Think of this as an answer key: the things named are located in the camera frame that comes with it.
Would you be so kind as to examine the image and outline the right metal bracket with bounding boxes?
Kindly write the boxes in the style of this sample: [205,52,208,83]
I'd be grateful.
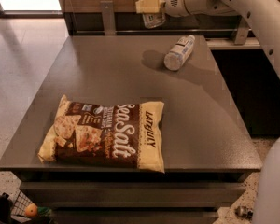
[231,17,249,45]

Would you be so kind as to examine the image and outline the black white striped object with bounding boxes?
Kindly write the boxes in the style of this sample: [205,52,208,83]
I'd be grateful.
[235,206,253,219]

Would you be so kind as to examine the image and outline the silver 7up can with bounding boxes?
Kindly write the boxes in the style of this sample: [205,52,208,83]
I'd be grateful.
[141,12,165,29]

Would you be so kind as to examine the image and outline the Sea Salt chips bag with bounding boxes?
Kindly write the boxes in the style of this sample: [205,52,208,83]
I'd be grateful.
[38,96,164,173]

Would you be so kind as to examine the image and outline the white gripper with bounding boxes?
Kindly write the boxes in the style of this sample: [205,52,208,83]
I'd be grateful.
[135,0,217,17]

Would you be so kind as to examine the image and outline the metal bracket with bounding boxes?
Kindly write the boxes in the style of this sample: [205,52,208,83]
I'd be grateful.
[100,0,116,35]
[231,17,249,45]

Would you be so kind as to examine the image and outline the black wire basket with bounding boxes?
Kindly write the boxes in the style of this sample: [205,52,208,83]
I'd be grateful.
[9,189,54,224]

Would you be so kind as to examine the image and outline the left metal bracket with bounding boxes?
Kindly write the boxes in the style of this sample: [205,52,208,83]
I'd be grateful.
[100,0,116,35]

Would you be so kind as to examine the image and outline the orange fruit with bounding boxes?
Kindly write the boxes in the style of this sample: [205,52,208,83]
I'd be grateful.
[24,203,38,217]

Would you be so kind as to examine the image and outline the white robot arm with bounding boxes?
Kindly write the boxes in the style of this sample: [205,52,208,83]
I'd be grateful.
[135,0,280,224]

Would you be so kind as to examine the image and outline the white slim can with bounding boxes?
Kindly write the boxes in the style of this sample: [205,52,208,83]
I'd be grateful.
[164,35,195,71]

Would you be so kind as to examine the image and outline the black round container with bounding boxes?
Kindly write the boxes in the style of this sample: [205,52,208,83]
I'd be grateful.
[0,193,11,224]

